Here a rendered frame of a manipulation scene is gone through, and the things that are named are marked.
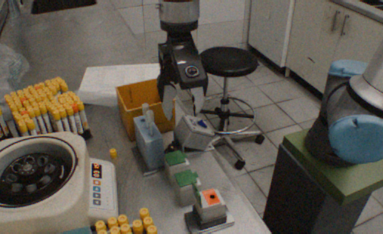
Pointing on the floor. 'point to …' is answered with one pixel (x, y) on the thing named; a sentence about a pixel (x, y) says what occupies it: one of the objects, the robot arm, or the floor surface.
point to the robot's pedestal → (305, 202)
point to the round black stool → (230, 68)
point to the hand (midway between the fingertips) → (183, 115)
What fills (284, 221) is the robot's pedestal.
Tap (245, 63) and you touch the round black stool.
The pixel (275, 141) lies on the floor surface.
